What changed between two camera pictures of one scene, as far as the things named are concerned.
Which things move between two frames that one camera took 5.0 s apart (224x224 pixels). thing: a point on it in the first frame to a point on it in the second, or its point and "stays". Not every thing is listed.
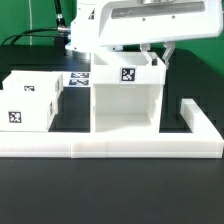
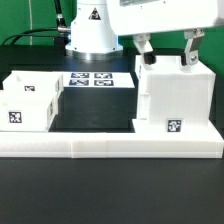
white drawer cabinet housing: (126, 93) to (174, 98)
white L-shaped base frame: (201, 140) stays
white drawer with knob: (28, 110) stays
